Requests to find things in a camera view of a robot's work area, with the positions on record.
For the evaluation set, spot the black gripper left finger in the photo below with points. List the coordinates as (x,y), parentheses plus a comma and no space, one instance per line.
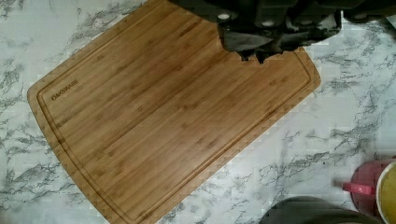
(245,45)

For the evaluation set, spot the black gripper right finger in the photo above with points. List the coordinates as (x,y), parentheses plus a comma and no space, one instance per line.
(290,41)

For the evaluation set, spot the bamboo cutting board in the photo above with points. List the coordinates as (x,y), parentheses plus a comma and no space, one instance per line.
(154,106)

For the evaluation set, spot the dark grey round object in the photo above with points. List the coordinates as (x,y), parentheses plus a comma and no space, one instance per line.
(312,210)

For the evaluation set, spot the red mug with yellow interior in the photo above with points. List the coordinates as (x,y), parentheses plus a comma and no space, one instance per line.
(372,189)

